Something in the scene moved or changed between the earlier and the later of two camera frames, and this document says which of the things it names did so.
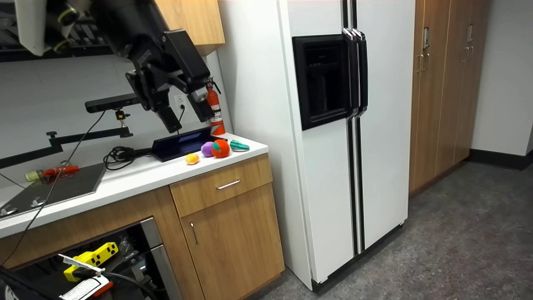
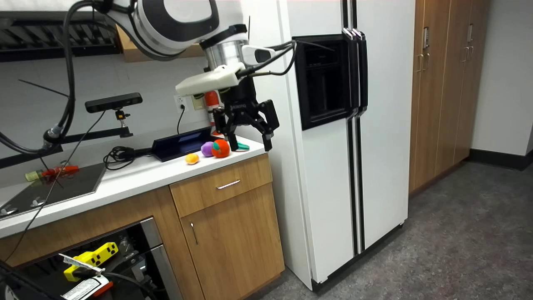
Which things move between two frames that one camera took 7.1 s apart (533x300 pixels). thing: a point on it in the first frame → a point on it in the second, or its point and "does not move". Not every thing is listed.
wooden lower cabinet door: (234, 246) does not move
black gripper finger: (168, 119) → (229, 134)
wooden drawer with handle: (221, 186) does not move
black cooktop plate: (53, 191) does not move
